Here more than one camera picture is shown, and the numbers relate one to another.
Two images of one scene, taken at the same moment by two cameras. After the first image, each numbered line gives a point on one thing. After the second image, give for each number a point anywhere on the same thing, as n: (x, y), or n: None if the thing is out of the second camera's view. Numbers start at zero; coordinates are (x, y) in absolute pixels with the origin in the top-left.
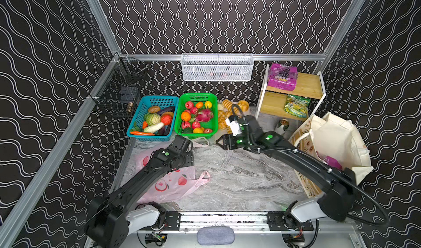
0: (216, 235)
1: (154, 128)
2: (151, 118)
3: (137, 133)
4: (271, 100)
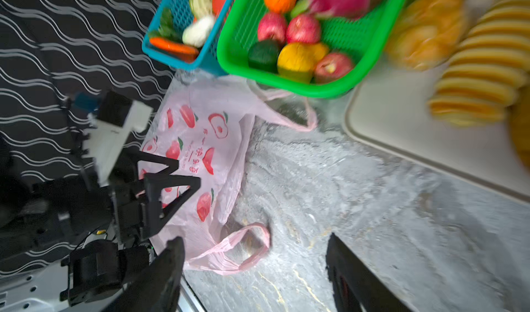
0: None
1: (196, 34)
2: (201, 1)
3: (174, 47)
4: None
